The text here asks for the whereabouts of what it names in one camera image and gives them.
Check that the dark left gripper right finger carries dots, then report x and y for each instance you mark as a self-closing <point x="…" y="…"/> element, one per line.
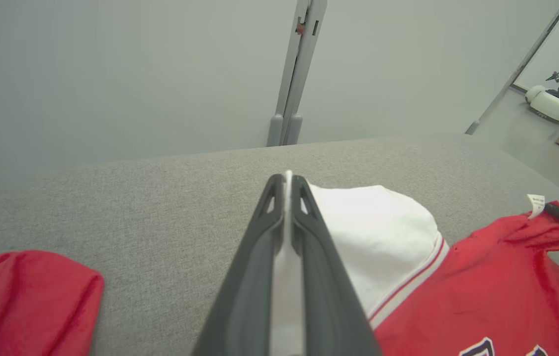
<point x="328" y="306"/>

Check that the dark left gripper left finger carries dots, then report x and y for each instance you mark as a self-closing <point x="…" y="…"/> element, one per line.
<point x="244" y="296"/>

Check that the red white basketball jersey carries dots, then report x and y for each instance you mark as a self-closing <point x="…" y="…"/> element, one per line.
<point x="482" y="296"/>

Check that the red white shorts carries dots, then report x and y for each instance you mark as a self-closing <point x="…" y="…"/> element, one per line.
<point x="22" y="301"/>

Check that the slim grey partition post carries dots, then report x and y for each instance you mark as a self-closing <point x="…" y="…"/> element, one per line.
<point x="516" y="74"/>

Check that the small red post latch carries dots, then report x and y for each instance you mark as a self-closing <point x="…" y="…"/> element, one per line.
<point x="300" y="28"/>

